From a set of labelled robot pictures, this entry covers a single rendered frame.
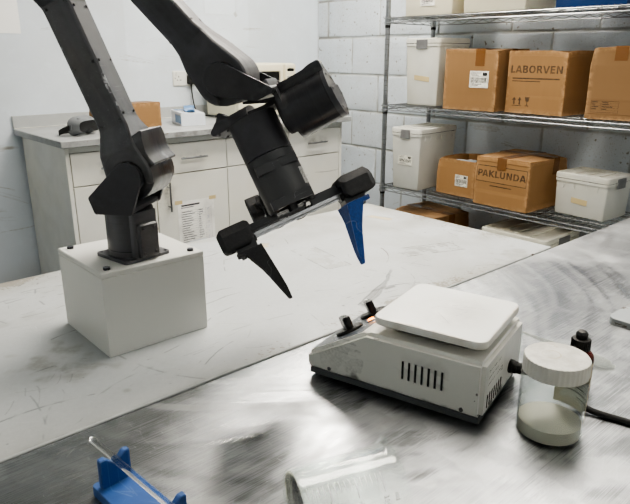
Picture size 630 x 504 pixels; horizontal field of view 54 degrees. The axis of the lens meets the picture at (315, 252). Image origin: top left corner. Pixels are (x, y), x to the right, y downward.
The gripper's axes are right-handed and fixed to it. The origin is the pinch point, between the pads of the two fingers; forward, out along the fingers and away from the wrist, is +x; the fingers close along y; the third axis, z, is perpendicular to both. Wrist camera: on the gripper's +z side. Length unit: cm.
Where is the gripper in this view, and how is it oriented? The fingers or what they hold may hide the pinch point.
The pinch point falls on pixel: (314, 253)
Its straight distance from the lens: 70.2
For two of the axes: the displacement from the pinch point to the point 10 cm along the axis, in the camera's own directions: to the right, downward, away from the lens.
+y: -9.0, 4.2, -1.4
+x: 4.2, 9.1, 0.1
